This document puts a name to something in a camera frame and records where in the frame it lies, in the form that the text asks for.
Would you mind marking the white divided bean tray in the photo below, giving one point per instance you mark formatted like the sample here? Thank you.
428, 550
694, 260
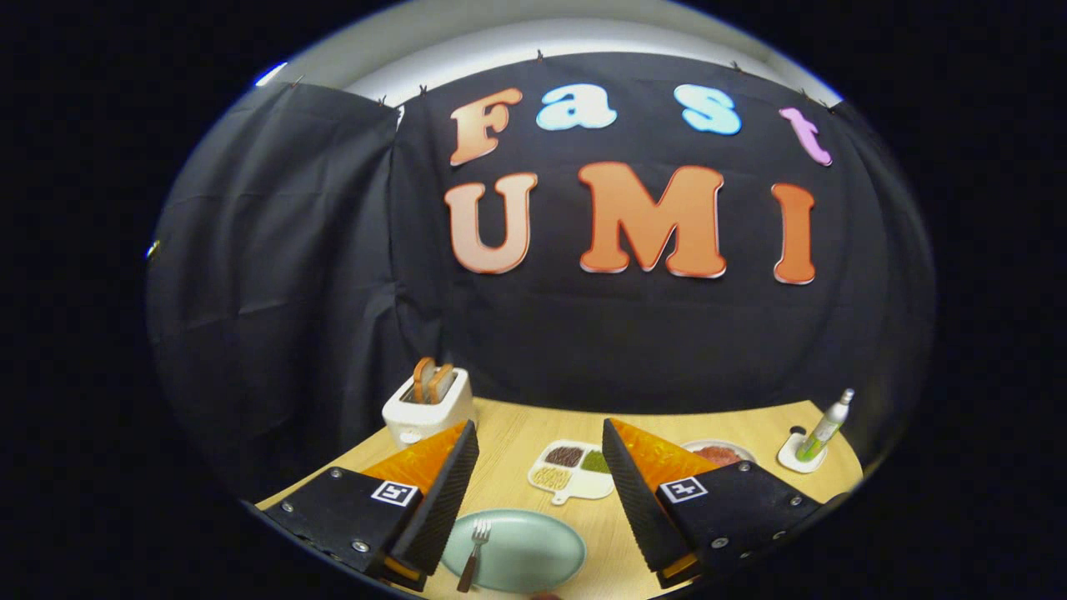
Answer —
575, 485

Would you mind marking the pale green round plate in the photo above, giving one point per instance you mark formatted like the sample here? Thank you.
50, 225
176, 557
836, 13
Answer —
533, 550

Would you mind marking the ceiling light strip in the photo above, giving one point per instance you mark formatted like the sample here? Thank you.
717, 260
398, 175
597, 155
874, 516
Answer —
271, 73

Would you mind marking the green bottle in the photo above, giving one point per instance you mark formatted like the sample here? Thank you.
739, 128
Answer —
821, 433

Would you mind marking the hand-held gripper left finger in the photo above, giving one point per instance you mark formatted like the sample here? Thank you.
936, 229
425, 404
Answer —
446, 500

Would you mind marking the white oval plate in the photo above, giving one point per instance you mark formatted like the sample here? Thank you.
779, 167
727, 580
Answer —
746, 454

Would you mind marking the black backdrop cloth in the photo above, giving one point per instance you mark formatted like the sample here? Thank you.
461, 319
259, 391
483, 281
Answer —
292, 250

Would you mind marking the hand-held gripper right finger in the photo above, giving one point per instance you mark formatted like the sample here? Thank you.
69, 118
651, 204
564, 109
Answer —
629, 492

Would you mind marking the toasted bread slice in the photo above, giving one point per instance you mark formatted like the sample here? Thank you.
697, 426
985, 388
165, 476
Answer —
442, 382
423, 379

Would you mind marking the brown meat patty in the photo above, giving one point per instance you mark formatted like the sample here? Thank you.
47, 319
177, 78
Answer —
718, 455

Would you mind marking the white toaster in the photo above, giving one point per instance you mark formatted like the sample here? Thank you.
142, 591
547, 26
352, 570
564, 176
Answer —
421, 421

